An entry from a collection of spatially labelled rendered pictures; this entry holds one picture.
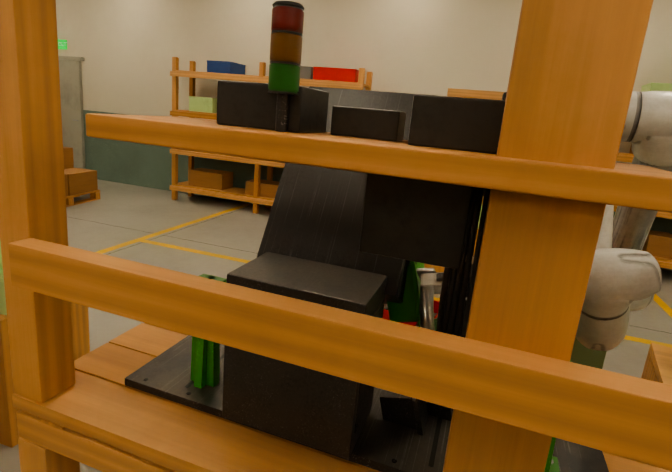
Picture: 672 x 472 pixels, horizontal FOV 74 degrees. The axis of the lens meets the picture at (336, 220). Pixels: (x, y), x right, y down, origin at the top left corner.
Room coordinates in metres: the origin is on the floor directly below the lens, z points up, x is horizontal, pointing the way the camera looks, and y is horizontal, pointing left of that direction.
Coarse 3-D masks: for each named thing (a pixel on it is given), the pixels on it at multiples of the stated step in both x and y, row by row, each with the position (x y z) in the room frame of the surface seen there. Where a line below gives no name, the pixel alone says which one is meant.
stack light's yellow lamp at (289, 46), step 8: (280, 32) 0.73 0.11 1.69; (272, 40) 0.74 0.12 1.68; (280, 40) 0.73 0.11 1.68; (288, 40) 0.73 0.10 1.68; (296, 40) 0.73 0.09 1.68; (272, 48) 0.74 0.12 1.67; (280, 48) 0.73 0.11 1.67; (288, 48) 0.73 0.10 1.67; (296, 48) 0.74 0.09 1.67; (272, 56) 0.73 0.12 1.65; (280, 56) 0.73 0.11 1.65; (288, 56) 0.73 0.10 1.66; (296, 56) 0.74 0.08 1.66; (296, 64) 0.74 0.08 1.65
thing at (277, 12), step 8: (280, 8) 0.73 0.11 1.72; (288, 8) 0.73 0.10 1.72; (296, 8) 0.73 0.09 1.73; (304, 8) 0.75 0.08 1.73; (272, 16) 0.74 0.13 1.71; (280, 16) 0.73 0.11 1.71; (288, 16) 0.73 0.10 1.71; (296, 16) 0.73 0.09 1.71; (272, 24) 0.74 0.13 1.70; (280, 24) 0.73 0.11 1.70; (288, 24) 0.73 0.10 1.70; (296, 24) 0.73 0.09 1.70; (272, 32) 0.74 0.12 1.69; (288, 32) 0.73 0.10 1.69; (296, 32) 0.73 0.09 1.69
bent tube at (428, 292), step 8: (424, 272) 0.96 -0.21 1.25; (432, 272) 0.95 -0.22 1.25; (424, 288) 0.93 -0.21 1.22; (432, 288) 0.93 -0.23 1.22; (424, 296) 0.91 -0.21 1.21; (432, 296) 0.92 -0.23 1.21; (424, 304) 0.90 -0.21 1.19; (432, 304) 0.90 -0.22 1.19; (424, 312) 0.89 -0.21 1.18; (432, 312) 0.89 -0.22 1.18; (424, 320) 0.88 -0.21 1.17; (432, 320) 0.89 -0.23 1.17; (432, 328) 0.88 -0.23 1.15
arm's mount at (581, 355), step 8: (576, 344) 1.34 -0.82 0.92; (576, 352) 1.34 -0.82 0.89; (584, 352) 1.33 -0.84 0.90; (592, 352) 1.32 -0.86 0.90; (600, 352) 1.32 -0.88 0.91; (576, 360) 1.34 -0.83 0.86; (584, 360) 1.33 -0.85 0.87; (592, 360) 1.32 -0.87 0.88; (600, 360) 1.32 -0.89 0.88; (600, 368) 1.31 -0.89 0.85
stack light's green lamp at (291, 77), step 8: (272, 64) 0.73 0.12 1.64; (280, 64) 0.73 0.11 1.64; (288, 64) 0.73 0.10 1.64; (272, 72) 0.73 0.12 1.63; (280, 72) 0.73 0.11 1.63; (288, 72) 0.73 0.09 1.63; (296, 72) 0.74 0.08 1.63; (272, 80) 0.73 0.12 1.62; (280, 80) 0.73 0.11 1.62; (288, 80) 0.73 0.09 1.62; (296, 80) 0.74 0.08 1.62; (272, 88) 0.73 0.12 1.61; (280, 88) 0.73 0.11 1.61; (288, 88) 0.73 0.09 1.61; (296, 88) 0.74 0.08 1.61
